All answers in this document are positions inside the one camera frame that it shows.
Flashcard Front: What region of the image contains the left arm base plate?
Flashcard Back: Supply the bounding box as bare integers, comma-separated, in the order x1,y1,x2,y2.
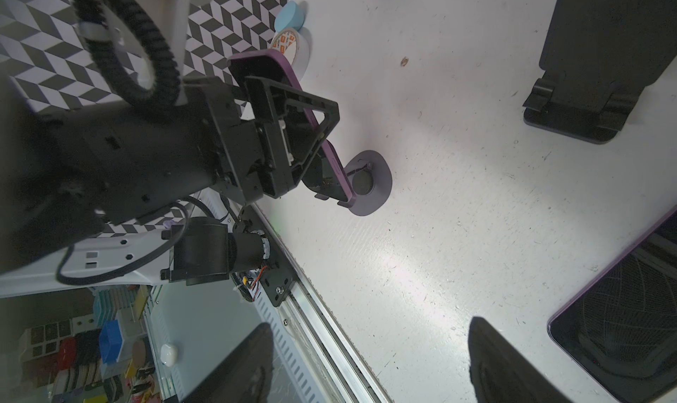
231,207,299,308

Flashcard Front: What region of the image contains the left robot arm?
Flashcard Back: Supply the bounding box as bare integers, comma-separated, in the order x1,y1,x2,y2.
1,0,356,273

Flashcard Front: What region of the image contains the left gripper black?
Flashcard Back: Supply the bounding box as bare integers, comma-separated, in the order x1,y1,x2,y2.
200,76,340,205

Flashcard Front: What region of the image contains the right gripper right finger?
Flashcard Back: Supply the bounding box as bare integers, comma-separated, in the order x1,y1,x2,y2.
468,317,569,403

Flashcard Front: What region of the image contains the tape roll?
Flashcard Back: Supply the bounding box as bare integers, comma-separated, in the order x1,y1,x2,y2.
270,28,310,80

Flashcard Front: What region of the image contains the grey round stand front left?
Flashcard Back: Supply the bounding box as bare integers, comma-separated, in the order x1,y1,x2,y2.
346,150,392,216

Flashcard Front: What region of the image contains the blue oval object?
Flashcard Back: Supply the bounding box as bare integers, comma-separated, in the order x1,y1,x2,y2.
274,0,308,33

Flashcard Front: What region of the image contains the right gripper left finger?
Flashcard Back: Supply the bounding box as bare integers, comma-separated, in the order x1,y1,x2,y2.
182,323,274,403

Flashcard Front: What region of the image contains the black centre stand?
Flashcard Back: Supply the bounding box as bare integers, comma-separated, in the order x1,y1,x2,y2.
523,0,676,145

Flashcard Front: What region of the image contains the aluminium rail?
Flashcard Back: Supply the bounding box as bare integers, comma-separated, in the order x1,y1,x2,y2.
254,207,391,402

